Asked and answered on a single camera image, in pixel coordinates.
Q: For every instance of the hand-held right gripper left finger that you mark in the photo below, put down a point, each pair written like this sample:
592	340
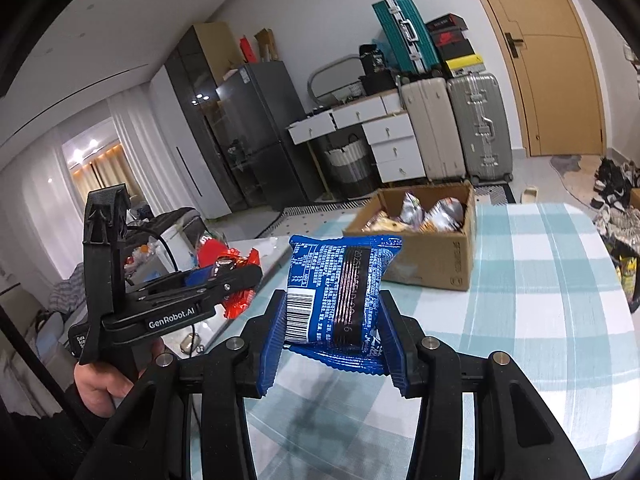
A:
272	350

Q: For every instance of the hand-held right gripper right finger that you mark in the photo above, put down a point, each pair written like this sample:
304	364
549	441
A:
400	355

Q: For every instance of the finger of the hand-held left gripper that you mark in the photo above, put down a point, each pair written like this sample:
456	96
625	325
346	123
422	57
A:
202	275
235	282

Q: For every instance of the red foil snack packet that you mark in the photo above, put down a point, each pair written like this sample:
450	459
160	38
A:
240	305

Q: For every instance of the blue snack packet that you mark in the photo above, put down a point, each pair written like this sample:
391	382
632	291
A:
330	300

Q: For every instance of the brown cardboard box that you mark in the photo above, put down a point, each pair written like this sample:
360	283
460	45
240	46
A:
425	260

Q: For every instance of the cream snack packet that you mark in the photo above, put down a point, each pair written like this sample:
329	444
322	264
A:
382	222

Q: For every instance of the red white snack packet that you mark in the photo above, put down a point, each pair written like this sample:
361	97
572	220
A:
445	212

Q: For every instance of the person's left hand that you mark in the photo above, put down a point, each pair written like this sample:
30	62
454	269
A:
97	385

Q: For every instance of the red plastic bag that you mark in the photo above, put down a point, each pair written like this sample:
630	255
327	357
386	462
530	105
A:
212	252

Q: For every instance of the white bucket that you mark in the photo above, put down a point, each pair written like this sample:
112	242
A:
180	245

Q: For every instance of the small beige object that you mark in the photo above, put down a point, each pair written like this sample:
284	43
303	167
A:
190	345

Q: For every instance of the dark grey sofa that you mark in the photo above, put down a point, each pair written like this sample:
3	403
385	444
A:
170	220

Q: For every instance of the teal checked tablecloth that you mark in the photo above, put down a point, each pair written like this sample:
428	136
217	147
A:
525	310

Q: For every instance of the white curtain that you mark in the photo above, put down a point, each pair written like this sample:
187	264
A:
132	155

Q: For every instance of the dark glass cabinet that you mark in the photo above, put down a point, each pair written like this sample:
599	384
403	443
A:
197	125

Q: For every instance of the grey refrigerator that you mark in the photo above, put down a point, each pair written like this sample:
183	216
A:
270	135

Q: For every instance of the grey white laundry basket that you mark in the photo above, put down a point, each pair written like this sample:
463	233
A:
347	167

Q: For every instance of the beige slipper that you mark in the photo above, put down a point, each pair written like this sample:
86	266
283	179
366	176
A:
530	195

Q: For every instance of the white desk with drawers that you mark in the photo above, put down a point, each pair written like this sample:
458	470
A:
395	145

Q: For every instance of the beige suitcase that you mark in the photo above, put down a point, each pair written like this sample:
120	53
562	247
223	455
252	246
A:
432	130

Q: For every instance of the red paper bag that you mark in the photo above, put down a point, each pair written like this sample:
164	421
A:
247	50

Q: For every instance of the folded cardboard sheets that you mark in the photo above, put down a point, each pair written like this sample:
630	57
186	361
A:
265	45

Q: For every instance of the black bin bag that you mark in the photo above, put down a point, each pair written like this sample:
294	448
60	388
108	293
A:
627	275

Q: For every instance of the silver suitcase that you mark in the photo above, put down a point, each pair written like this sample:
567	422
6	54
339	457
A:
480	125

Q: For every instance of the black storage box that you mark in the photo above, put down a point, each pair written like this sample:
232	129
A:
377	83

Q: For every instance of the grey door mat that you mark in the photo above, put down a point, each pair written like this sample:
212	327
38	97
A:
575	175

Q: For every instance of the black printed bag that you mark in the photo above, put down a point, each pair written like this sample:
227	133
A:
371	58

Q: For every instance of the pile of sneakers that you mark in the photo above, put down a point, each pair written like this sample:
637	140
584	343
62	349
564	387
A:
617	195

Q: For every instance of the teal suitcase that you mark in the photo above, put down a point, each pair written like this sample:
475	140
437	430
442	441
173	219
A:
405	35

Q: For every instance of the wooden door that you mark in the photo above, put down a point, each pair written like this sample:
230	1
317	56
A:
555	75

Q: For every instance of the oval mirror frame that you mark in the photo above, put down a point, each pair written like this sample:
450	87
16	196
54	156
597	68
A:
325	72

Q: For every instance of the white light switch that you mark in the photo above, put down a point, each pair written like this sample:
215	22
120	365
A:
629	50

